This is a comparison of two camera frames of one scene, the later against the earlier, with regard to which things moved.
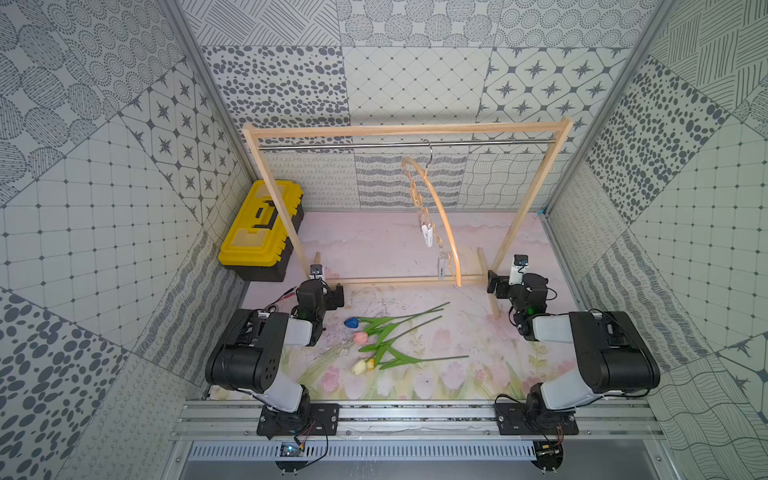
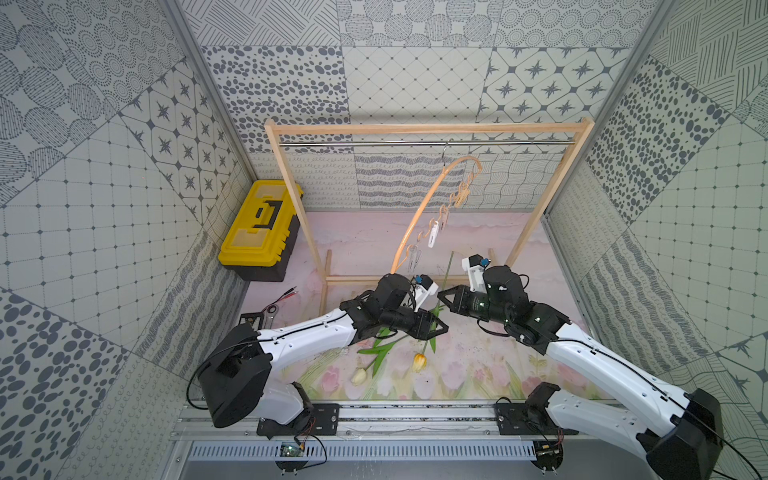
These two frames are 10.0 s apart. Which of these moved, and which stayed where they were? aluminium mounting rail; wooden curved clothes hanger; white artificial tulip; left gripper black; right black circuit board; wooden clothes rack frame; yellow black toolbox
Moved: white artificial tulip; wooden clothes rack frame; wooden curved clothes hanger; left gripper black
Stayed: yellow black toolbox; right black circuit board; aluminium mounting rail
